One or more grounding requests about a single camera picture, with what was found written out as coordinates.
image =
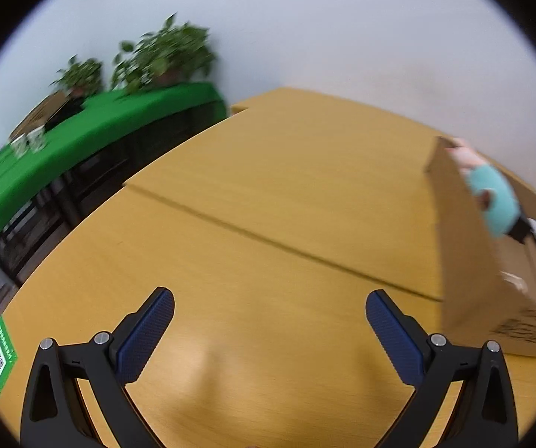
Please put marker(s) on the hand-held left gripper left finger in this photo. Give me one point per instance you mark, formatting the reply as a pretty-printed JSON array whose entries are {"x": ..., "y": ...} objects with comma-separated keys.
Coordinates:
[{"x": 146, "y": 336}]

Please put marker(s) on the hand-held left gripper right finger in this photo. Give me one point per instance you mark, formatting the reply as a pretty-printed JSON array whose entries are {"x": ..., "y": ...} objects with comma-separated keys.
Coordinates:
[{"x": 394, "y": 336}]

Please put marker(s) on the long cardboard box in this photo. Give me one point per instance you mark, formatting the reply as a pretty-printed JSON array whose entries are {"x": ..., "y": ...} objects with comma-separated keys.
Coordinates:
[{"x": 464, "y": 266}]

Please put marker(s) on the wooden desktop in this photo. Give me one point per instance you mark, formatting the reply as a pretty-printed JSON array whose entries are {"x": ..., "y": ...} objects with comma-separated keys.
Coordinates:
[{"x": 272, "y": 196}]

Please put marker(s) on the dark shelving unit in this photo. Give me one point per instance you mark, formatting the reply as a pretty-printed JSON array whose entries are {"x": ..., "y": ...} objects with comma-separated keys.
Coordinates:
[{"x": 109, "y": 168}]

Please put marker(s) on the pastel plush toy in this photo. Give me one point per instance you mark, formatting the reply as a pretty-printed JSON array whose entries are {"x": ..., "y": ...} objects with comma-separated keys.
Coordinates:
[{"x": 494, "y": 196}]

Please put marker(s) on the green tablecloth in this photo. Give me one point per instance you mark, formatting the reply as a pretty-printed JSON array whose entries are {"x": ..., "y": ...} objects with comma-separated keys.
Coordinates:
[{"x": 85, "y": 121}]

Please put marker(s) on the patterned paper cup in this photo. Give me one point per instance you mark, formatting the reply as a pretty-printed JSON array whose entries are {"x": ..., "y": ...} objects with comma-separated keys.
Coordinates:
[{"x": 19, "y": 148}]

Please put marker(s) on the small potted plant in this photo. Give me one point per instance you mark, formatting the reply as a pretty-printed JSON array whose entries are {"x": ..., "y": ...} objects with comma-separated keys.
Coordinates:
[{"x": 81, "y": 74}]

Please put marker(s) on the large potted plant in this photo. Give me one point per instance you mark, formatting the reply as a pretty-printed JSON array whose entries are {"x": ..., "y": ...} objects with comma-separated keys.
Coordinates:
[{"x": 165, "y": 56}]

